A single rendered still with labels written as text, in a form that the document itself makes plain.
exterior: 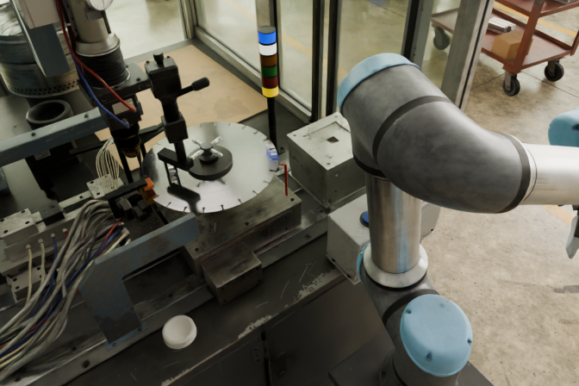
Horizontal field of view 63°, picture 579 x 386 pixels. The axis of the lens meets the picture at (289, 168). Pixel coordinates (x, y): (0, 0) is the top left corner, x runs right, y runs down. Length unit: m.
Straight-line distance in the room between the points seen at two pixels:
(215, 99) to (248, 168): 0.65
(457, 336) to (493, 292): 1.32
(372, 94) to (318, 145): 0.68
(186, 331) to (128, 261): 0.22
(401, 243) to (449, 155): 0.29
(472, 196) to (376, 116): 0.14
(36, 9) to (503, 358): 1.81
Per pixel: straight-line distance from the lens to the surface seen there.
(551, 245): 2.44
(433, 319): 0.85
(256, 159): 1.13
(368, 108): 0.58
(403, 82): 0.58
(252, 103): 1.68
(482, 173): 0.53
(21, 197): 1.55
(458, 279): 2.16
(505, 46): 3.27
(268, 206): 1.16
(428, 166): 0.52
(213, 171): 1.10
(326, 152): 1.23
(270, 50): 1.24
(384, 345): 1.07
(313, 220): 1.24
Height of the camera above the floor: 1.69
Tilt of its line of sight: 42 degrees down
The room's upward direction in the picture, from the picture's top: 2 degrees counter-clockwise
